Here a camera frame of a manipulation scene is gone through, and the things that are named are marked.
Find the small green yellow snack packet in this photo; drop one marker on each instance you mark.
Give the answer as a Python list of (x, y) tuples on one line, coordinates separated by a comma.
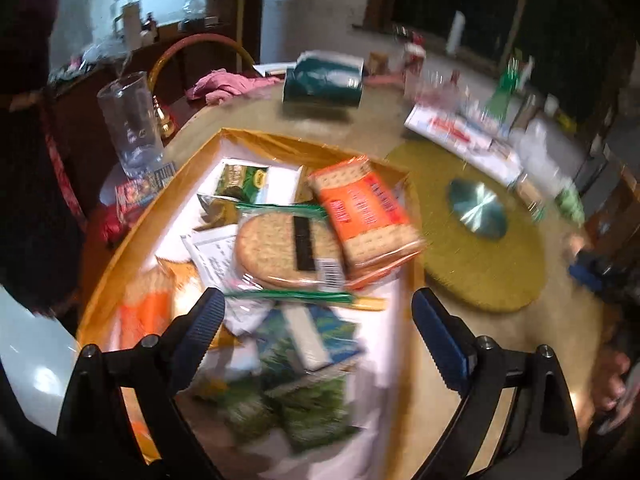
[(220, 210), (245, 178)]

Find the green-edged round cracker packet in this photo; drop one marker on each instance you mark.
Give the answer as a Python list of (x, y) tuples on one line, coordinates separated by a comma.
[(280, 250)]

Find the dark green snack packet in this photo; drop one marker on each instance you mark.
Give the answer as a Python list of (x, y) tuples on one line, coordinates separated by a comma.
[(317, 410)]

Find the gold round turntable mat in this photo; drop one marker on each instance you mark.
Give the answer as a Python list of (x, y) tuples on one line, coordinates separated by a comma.
[(480, 270)]

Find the person's right hand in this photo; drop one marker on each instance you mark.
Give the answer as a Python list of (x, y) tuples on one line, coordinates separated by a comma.
[(612, 385)]

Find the clear plastic container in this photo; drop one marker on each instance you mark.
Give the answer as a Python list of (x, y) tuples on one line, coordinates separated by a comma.
[(437, 87)]

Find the printed paper flyer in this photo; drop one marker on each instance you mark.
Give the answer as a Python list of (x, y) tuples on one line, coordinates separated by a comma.
[(450, 130)]

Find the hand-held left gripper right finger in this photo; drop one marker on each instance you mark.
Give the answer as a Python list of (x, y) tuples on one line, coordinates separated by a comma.
[(445, 342)]

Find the white cup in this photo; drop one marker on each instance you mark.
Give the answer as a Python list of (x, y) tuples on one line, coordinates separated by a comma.
[(551, 105)]

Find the red gold round chair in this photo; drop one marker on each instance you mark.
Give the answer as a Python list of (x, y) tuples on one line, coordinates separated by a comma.
[(162, 120)]

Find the red wrapper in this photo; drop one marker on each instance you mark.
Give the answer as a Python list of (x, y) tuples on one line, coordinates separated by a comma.
[(115, 225)]

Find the colourful small card box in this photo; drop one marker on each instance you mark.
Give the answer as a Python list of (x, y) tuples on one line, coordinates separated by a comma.
[(142, 187)]

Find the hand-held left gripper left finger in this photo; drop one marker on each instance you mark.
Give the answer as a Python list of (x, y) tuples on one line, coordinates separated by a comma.
[(200, 332)]

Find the green plastic bottle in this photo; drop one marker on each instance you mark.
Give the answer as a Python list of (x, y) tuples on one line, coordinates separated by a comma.
[(502, 95)]

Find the gold cardboard box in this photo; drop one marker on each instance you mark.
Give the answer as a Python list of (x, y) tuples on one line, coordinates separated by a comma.
[(280, 147)]

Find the dark green tin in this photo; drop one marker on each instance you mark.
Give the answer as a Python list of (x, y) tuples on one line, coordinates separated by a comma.
[(320, 85)]

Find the long orange cracker packet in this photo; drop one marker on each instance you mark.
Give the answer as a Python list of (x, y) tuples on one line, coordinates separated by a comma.
[(365, 215)]

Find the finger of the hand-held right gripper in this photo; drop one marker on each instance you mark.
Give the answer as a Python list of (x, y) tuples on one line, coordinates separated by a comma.
[(584, 270)]

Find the silver turntable disc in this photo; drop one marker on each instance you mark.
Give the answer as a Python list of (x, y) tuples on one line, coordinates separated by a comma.
[(477, 205)]

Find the pink cloth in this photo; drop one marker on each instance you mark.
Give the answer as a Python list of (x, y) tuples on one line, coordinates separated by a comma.
[(222, 85)]

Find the white plastic bag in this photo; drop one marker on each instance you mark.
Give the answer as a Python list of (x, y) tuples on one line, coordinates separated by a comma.
[(537, 145)]

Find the wooden sideboard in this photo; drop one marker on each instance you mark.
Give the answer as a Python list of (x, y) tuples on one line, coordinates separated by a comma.
[(95, 100)]

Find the yellow-edged square cracker packet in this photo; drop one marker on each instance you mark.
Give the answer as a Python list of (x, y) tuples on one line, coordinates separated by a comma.
[(145, 310)]

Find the blue green snack packet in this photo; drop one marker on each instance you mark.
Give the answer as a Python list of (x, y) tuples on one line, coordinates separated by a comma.
[(300, 340)]

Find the clear drinking glass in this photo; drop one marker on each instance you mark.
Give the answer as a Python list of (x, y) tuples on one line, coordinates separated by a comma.
[(130, 130)]

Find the white paper roll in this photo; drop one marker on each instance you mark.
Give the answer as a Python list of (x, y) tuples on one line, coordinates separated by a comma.
[(455, 32)]

